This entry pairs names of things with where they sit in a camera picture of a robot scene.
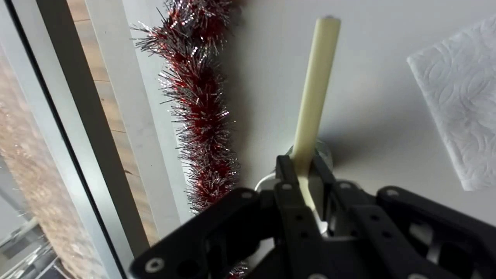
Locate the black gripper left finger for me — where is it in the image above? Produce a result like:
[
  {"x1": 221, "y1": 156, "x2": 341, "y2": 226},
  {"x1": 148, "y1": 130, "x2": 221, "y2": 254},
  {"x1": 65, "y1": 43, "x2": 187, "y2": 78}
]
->
[{"x1": 274, "y1": 154, "x2": 331, "y2": 279}]

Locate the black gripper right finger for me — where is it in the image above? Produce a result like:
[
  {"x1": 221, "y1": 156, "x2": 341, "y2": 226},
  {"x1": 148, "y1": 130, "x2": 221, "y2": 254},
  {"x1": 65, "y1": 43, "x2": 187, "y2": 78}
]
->
[{"x1": 311, "y1": 154, "x2": 449, "y2": 279}]

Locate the cream plastic spoon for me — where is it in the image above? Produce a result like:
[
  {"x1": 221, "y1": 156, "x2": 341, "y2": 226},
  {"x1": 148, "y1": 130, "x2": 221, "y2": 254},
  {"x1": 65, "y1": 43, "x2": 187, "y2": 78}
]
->
[{"x1": 291, "y1": 15, "x2": 341, "y2": 209}]

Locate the flat white paper napkin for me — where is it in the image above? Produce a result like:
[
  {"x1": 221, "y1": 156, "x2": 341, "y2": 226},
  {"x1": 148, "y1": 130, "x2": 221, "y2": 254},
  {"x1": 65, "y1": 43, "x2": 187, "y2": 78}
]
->
[{"x1": 407, "y1": 15, "x2": 496, "y2": 190}]

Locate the red silver tinsel garland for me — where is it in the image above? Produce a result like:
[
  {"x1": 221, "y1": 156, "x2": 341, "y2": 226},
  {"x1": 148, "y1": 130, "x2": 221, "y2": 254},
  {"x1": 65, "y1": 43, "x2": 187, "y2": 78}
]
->
[{"x1": 135, "y1": 0, "x2": 238, "y2": 212}]

